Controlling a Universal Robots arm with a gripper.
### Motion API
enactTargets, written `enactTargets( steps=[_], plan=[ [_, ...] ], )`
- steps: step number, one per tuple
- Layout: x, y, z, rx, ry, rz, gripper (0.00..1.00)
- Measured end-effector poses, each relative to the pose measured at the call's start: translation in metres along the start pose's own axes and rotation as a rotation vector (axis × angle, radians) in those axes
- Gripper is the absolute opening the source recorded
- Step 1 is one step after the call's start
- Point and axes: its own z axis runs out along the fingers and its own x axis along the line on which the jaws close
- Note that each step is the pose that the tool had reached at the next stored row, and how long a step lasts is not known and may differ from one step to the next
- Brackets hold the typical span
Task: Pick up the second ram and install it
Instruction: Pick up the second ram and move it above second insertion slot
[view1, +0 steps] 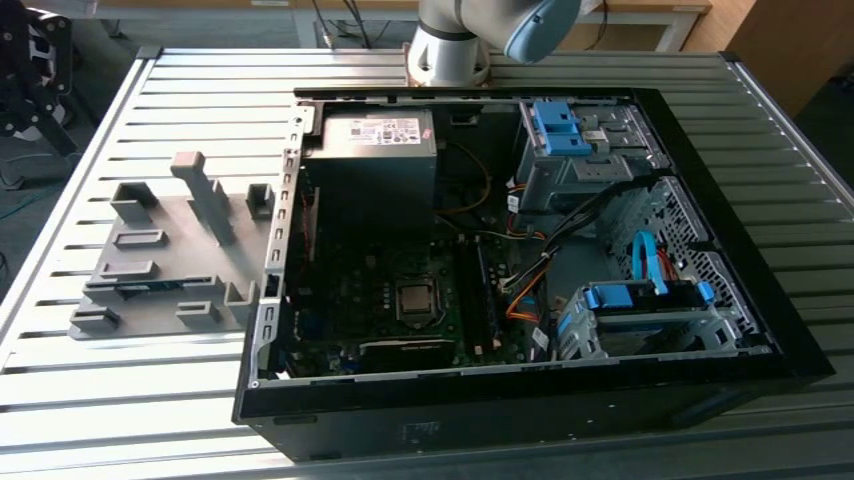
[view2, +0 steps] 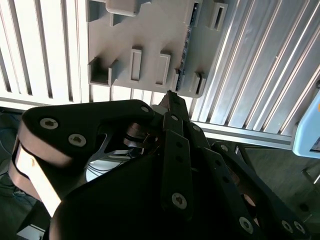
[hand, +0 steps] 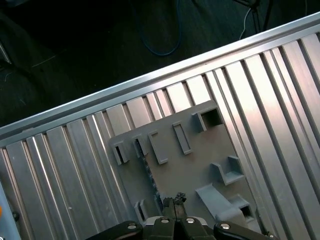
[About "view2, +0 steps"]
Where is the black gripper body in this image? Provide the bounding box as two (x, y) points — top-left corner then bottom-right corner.
(49, 151), (255, 240)

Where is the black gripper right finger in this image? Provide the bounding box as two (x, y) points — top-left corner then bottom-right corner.
(184, 121), (312, 240)

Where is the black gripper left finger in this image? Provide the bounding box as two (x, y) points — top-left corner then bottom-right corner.
(8, 90), (195, 222)

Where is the blue RAM stick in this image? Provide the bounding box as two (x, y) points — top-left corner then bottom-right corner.
(174, 1), (201, 93)

